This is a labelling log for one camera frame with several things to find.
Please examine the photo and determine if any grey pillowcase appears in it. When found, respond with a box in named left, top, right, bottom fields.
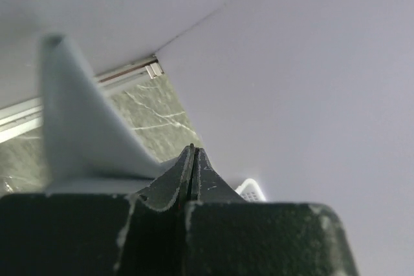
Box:
left=39, top=34, right=175, bottom=195

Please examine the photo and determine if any aluminium frame rail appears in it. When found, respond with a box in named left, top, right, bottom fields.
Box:
left=0, top=56, right=164, bottom=143

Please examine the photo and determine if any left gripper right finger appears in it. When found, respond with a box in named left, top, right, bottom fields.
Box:
left=186, top=149, right=358, bottom=275

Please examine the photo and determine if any white plastic basket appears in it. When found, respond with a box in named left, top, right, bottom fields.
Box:
left=235, top=178, right=267, bottom=202

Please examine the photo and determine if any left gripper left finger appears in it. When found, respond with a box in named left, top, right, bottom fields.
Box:
left=1, top=146, right=194, bottom=275

